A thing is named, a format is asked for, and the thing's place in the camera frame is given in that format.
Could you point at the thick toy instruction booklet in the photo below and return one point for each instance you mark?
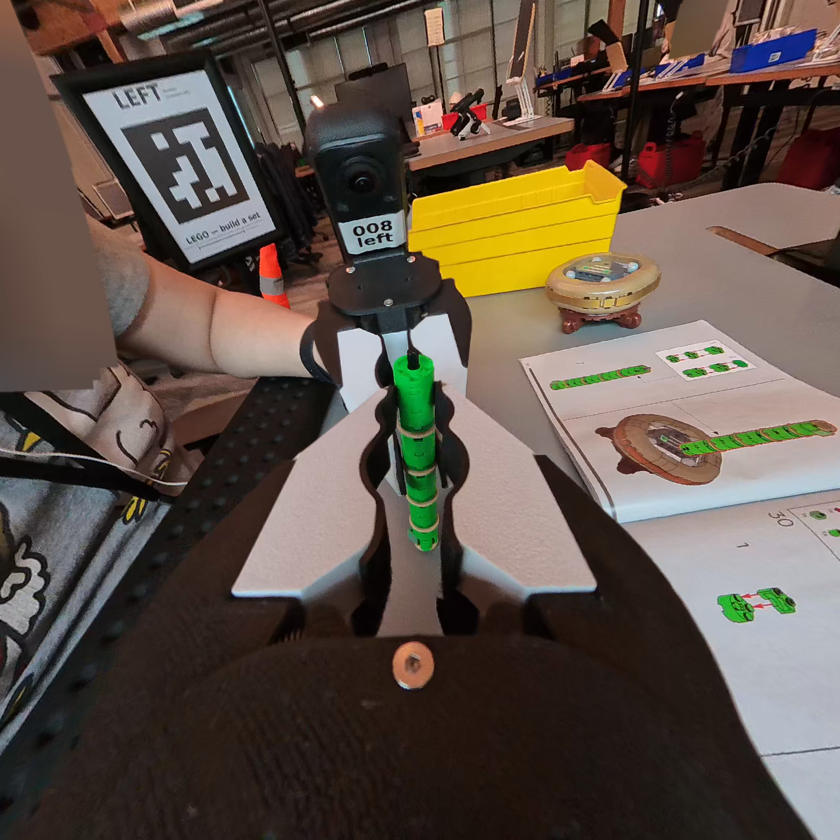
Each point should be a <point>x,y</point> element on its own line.
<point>656,407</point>

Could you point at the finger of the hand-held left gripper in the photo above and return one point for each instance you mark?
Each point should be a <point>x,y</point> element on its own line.
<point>359,367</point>
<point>449,354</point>

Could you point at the green toy bamboo stalk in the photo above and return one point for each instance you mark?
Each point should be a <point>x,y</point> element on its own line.
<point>420,453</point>

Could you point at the blue plastic bin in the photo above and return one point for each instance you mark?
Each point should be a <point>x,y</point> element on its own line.
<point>774,52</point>

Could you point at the black computer monitor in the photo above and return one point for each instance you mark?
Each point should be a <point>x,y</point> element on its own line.
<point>394,85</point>

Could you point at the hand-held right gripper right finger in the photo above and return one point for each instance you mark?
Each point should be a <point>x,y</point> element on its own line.
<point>518,518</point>

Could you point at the black framed tag sign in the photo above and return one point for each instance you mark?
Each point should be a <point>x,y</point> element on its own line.
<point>190,164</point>

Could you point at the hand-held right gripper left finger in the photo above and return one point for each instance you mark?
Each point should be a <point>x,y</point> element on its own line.
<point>308,512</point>

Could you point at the grey desk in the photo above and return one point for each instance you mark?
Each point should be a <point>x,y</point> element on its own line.
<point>689,282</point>

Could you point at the person's printed grey shirt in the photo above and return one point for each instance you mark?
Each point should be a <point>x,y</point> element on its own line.
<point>39,558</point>

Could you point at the tan toy brick pot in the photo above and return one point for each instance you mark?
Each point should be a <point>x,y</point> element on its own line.
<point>604,289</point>

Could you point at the grey work table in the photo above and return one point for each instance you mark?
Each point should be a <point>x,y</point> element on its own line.
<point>472,148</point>

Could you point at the white paper notice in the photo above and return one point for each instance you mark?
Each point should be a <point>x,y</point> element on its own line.
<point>434,26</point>

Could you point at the orange traffic cone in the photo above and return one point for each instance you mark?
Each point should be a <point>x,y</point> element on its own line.
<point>270,275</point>

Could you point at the yellow plastic bin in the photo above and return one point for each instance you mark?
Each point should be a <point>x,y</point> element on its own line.
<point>512,223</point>

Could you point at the black gripper on stand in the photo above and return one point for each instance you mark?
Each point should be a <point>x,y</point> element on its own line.
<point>467,115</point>

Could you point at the black perforated board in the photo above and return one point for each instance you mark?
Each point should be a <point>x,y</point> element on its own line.
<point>249,446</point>

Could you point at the loose toy instruction pages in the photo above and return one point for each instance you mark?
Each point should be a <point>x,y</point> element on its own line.
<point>754,669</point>

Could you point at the red container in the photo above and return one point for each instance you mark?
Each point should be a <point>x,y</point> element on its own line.
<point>669,164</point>
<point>587,157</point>
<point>817,161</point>

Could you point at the white document stand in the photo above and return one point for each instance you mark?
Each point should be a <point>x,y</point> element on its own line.
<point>525,98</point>

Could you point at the person's left forearm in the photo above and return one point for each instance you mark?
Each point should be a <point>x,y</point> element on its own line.
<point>216,328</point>

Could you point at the long wooden workbench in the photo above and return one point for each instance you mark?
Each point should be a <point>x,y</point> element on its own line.
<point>656,85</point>

